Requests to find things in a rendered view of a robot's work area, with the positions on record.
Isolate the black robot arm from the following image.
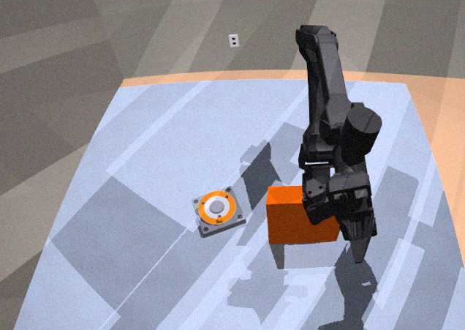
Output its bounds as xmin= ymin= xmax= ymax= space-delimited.
xmin=295 ymin=25 xmax=382 ymax=225

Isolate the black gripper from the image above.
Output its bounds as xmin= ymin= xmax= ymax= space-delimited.
xmin=326 ymin=163 xmax=377 ymax=263

